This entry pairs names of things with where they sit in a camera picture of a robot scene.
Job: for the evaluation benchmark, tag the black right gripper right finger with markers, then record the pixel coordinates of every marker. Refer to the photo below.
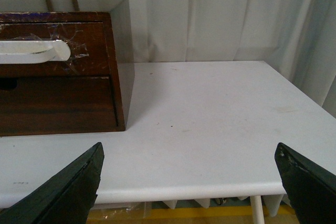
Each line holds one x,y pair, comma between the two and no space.
310,187

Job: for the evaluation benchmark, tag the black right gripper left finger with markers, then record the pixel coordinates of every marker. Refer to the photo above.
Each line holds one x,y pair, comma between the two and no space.
67,197

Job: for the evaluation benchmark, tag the wooden drawer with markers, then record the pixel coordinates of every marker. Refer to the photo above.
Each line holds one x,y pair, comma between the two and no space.
56,105
86,41

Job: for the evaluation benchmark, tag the white drawer handle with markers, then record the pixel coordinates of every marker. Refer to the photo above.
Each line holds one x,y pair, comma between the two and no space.
33,51

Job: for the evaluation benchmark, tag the brown wooden drawer cabinet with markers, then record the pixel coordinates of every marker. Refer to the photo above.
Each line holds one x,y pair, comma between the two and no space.
115,17

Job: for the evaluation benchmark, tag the white table leg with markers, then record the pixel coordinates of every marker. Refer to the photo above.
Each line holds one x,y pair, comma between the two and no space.
256,205

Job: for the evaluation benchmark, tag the white curtain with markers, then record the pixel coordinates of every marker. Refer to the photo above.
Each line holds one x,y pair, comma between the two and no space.
296,37

